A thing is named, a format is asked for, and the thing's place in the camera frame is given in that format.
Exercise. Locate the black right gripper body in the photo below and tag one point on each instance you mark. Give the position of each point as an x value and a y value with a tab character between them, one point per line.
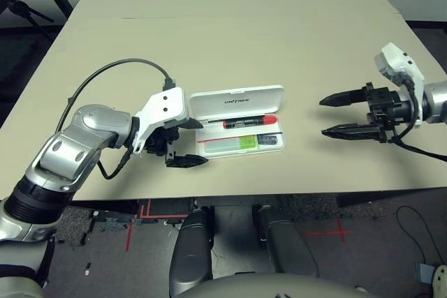
380	102

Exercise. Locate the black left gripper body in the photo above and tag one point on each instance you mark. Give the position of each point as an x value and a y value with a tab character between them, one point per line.
157	142

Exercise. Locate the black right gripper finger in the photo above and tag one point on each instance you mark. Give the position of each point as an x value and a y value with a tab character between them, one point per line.
352	131
344	98

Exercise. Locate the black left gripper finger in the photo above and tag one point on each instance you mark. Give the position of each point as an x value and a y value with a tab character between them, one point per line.
190	161
195	123

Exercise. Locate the black marker with red cap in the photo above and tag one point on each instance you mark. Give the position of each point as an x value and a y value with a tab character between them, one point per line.
244	123

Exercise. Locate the white hard pencil case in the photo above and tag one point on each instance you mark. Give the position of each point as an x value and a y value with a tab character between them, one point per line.
244	99

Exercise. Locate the green and white eraser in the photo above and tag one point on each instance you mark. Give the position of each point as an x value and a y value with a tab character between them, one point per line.
248	141

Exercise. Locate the small dark sharpener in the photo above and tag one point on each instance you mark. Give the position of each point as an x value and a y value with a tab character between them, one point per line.
267	139

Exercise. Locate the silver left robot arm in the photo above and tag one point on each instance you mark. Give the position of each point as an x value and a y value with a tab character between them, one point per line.
70	144

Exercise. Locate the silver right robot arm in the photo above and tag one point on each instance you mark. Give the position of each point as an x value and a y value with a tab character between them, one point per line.
436	102

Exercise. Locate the dark grey left robot leg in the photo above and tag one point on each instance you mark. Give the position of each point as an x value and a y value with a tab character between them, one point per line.
192	252

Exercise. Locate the dark grey robot leg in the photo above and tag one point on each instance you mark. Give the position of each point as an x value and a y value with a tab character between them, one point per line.
286	245
192	252

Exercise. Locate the dark grey right robot leg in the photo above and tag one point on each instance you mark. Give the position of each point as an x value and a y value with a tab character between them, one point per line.
286	245

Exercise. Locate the grey robot torso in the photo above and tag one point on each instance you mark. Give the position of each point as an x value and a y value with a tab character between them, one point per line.
279	287

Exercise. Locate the blue grey floor box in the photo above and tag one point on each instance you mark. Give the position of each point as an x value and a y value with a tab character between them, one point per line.
425	271

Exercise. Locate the pale foot tip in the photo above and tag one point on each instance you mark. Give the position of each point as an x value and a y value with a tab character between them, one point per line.
360	290

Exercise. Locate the beige floor object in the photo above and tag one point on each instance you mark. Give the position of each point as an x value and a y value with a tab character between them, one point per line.
440	282

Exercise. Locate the black tripod stand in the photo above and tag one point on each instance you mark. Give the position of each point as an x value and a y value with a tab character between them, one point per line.
21	8

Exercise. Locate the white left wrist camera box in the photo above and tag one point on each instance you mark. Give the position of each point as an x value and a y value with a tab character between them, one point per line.
164	102

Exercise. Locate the black table frame bar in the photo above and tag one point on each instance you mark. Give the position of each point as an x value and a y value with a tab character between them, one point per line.
237	201

